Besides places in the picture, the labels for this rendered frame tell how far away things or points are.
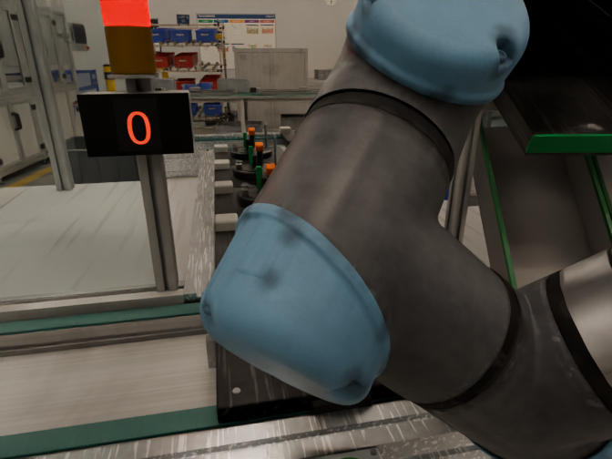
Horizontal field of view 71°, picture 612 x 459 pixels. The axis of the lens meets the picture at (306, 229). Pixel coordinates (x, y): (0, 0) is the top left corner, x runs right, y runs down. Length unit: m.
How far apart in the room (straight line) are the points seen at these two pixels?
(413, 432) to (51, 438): 0.34
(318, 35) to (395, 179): 10.87
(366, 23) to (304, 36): 10.81
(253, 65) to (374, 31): 7.62
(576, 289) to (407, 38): 0.13
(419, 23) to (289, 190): 0.08
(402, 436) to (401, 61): 0.34
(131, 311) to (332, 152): 0.53
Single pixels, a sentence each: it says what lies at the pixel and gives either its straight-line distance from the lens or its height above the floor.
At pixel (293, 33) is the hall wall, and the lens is 11.00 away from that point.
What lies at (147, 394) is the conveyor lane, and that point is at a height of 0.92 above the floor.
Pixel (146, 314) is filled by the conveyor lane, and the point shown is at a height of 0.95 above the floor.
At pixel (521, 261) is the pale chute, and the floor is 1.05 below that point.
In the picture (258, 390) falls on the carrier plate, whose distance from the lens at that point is 0.46.
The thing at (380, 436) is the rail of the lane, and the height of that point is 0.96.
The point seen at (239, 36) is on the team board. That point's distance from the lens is 11.03.
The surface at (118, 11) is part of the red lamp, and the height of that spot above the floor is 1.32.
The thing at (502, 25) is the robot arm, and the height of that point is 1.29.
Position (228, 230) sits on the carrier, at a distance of 0.83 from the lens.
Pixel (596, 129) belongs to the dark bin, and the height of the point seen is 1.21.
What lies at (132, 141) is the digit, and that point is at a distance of 0.55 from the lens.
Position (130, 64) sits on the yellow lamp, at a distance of 0.55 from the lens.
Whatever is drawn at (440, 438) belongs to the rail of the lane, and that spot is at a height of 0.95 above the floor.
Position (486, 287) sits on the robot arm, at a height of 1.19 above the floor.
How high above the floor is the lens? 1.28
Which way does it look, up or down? 22 degrees down
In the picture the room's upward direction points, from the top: straight up
